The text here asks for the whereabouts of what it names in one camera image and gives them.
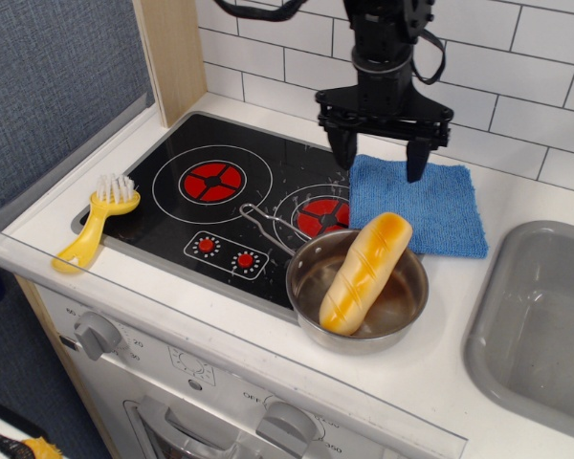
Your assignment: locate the yellow object bottom left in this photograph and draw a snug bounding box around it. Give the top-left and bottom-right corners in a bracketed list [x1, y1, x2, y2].
[22, 437, 65, 459]

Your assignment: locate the toy bread loaf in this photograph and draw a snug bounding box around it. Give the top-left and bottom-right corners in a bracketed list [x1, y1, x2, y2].
[319, 212, 413, 336]

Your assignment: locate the black toy stove top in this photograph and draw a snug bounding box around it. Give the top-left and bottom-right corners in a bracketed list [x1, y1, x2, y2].
[102, 112, 349, 321]

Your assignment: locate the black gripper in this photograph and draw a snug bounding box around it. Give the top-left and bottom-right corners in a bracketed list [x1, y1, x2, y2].
[316, 67, 453, 183]

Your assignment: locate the grey sink basin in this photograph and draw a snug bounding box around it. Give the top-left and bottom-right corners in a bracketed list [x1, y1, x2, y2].
[465, 221, 574, 438]

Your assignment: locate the grey left oven knob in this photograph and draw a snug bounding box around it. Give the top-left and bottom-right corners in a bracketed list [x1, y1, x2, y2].
[75, 312, 121, 361]

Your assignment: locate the blue cloth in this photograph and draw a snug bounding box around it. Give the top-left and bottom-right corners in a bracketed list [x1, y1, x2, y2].
[349, 155, 488, 259]

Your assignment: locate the yellow dish brush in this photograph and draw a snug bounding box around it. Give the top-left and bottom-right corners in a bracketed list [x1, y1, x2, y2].
[51, 174, 141, 273]

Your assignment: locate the steel saucepan with handle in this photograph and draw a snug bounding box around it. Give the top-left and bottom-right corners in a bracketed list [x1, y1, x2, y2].
[238, 203, 431, 357]

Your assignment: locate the grey right oven knob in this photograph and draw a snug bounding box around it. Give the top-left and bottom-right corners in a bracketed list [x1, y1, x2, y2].
[256, 402, 317, 448]

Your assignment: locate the white toy oven front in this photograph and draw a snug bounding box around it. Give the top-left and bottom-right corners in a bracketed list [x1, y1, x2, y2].
[33, 281, 412, 459]

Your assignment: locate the grey oven knob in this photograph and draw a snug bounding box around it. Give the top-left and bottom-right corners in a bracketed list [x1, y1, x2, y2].
[256, 402, 317, 448]
[75, 312, 121, 361]

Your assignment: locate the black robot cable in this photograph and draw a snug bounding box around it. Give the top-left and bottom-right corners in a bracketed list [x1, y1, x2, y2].
[212, 0, 307, 24]

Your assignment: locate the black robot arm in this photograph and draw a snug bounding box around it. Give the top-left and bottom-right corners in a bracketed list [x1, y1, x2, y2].
[316, 1, 453, 183]

